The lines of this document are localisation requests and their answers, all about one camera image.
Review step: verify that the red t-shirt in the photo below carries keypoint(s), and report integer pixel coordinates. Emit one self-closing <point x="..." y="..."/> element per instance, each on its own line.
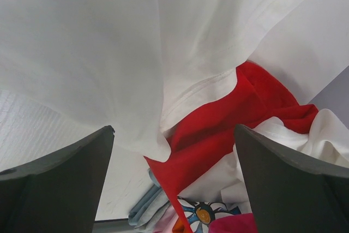
<point x="204" y="136"/>

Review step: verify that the light blue folded t-shirt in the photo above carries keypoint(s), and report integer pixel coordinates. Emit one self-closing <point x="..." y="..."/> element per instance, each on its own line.
<point x="144" y="216"/>

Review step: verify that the white folded t-shirt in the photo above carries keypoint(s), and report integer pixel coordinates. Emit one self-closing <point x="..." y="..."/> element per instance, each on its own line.
<point x="327" y="140"/>

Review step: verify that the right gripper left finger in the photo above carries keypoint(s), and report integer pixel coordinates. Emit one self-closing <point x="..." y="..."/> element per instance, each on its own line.
<point x="59" y="192"/>

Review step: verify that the flower print t-shirt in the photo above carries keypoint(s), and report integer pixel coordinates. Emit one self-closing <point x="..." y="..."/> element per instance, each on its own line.
<point x="200" y="214"/>

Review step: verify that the orange folded t-shirt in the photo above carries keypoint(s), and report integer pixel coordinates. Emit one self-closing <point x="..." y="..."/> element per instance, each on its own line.
<point x="178" y="227"/>

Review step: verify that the pink folded t-shirt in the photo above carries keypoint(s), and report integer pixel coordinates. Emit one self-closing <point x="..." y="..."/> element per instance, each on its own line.
<point x="167" y="221"/>

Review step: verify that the magenta t-shirt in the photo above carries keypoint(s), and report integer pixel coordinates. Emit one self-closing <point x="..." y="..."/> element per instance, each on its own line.
<point x="242" y="223"/>

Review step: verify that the white floral print t-shirt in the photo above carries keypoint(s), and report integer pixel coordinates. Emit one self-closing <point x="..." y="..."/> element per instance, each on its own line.
<point x="138" y="65"/>

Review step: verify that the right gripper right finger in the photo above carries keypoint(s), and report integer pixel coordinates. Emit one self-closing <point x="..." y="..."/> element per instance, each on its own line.
<point x="288" y="190"/>

